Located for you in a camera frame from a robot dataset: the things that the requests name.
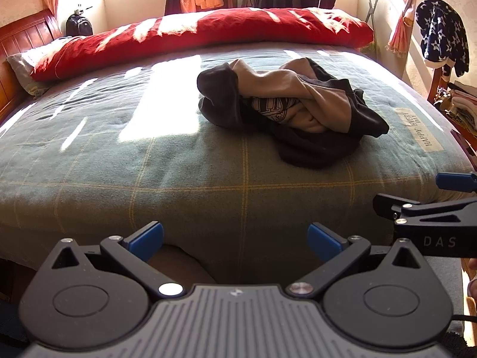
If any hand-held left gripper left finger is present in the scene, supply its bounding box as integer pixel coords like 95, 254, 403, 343
50, 221, 185, 300

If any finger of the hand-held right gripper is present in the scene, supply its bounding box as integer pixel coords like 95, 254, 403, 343
435, 172, 477, 192
373, 193, 477, 228

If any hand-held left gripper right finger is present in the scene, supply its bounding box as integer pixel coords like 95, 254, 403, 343
285, 222, 425, 301

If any grey and black printed sweatshirt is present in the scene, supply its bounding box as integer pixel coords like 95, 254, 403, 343
197, 57, 390, 169

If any stack of folded clothes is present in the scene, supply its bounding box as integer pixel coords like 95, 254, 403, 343
440, 82, 477, 135

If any bed with green checked blanket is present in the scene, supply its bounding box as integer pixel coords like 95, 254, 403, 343
0, 43, 475, 271

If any wooden chair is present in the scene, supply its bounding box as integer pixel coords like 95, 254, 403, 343
428, 63, 456, 107

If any navy star print garment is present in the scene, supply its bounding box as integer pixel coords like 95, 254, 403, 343
415, 0, 470, 77

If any red duvet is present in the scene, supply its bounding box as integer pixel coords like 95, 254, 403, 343
30, 7, 374, 82

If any grey pillow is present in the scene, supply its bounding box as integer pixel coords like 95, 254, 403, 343
5, 37, 75, 99

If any black backpack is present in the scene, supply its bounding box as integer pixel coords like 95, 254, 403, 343
66, 13, 94, 38

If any wooden bed headboard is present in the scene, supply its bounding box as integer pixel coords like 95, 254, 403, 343
0, 9, 64, 124

